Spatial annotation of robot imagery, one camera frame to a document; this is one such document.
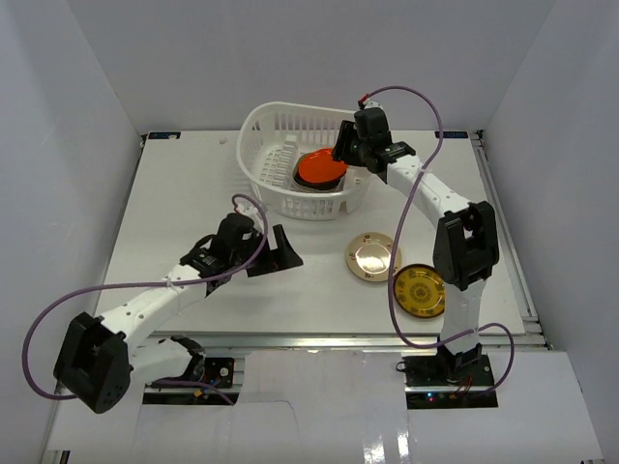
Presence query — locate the orange round plate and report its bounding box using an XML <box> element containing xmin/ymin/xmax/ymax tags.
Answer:
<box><xmin>297</xmin><ymin>148</ymin><xmax>348</xmax><ymax>186</ymax></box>

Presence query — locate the black round plate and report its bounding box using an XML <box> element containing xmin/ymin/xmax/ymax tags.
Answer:
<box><xmin>292</xmin><ymin>170</ymin><xmax>343</xmax><ymax>192</ymax></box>

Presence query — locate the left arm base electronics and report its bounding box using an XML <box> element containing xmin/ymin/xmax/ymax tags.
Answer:
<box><xmin>143</xmin><ymin>358</ymin><xmax>239</xmax><ymax>406</ymax></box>

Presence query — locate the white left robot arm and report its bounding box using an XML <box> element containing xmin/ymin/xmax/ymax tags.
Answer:
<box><xmin>53</xmin><ymin>213</ymin><xmax>303</xmax><ymax>414</ymax></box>

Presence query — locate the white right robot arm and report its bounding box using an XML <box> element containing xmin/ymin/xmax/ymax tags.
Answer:
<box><xmin>332</xmin><ymin>106</ymin><xmax>499</xmax><ymax>386</ymax></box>

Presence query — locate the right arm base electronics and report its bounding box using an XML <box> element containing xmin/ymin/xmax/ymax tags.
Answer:
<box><xmin>395</xmin><ymin>355</ymin><xmax>498</xmax><ymax>410</ymax></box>

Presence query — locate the white plastic dish basket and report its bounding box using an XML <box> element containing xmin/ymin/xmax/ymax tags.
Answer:
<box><xmin>236</xmin><ymin>101</ymin><xmax>370</xmax><ymax>221</ymax></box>

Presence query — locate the right blue corner label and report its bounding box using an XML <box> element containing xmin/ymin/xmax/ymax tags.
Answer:
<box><xmin>434</xmin><ymin>130</ymin><xmax>469</xmax><ymax>139</ymax></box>

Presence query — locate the blue corner label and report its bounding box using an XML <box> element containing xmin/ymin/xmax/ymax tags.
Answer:
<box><xmin>147</xmin><ymin>131</ymin><xmax>182</xmax><ymax>140</ymax></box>
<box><xmin>434</xmin><ymin>130</ymin><xmax>469</xmax><ymax>139</ymax></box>

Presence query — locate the beige round calligraphy plate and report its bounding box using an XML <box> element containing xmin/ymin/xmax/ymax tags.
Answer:
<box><xmin>344</xmin><ymin>232</ymin><xmax>402</xmax><ymax>283</ymax></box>

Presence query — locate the left blue corner label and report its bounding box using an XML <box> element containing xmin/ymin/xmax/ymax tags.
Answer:
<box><xmin>147</xmin><ymin>131</ymin><xmax>182</xmax><ymax>140</ymax></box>

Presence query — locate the brown yellow round plate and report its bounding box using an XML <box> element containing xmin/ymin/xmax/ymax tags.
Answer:
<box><xmin>393</xmin><ymin>264</ymin><xmax>445</xmax><ymax>319</ymax></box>

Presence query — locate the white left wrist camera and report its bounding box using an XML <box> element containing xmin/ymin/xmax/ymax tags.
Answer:
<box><xmin>234</xmin><ymin>202</ymin><xmax>259</xmax><ymax>218</ymax></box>

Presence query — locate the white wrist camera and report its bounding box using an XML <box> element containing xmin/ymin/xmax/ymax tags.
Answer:
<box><xmin>358</xmin><ymin>95</ymin><xmax>384</xmax><ymax>110</ymax></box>
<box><xmin>234</xmin><ymin>202</ymin><xmax>259</xmax><ymax>218</ymax></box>

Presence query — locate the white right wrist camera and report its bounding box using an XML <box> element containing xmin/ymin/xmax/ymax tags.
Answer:
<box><xmin>358</xmin><ymin>95</ymin><xmax>384</xmax><ymax>110</ymax></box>

